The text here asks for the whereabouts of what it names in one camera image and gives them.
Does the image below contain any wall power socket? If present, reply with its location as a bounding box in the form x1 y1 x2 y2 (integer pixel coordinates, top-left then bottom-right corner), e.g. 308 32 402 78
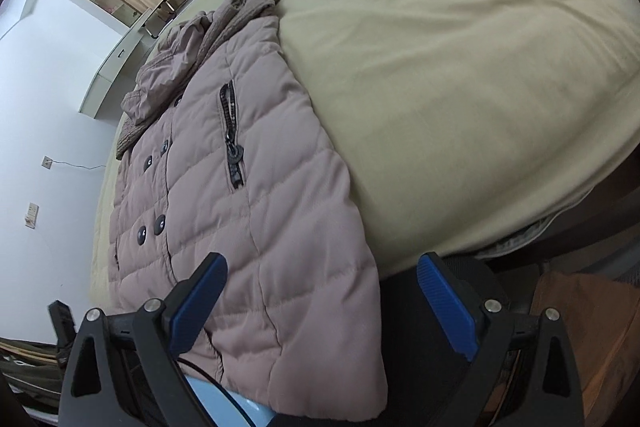
41 156 53 169

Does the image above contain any black power cable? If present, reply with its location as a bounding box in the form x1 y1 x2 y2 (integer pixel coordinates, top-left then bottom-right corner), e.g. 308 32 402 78
51 158 108 172

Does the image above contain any wall switch plate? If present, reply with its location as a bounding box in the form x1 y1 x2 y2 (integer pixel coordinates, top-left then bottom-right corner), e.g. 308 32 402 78
24 202 39 230

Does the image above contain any brown wooden nightstand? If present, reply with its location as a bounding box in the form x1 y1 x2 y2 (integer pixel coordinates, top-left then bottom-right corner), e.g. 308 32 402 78
487 270 640 427

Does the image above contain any white floating desk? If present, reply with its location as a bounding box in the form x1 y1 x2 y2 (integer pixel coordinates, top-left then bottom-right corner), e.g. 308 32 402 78
79 18 153 118

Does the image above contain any small folding table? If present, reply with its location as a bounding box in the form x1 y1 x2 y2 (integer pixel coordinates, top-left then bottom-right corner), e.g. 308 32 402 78
143 0 190 38

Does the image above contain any mauve puffer jacket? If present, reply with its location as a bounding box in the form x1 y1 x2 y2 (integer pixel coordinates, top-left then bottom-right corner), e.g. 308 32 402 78
108 0 387 421

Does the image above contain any light blue storage box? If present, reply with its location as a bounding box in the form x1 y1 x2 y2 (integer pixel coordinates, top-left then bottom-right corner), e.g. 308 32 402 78
186 376 276 427

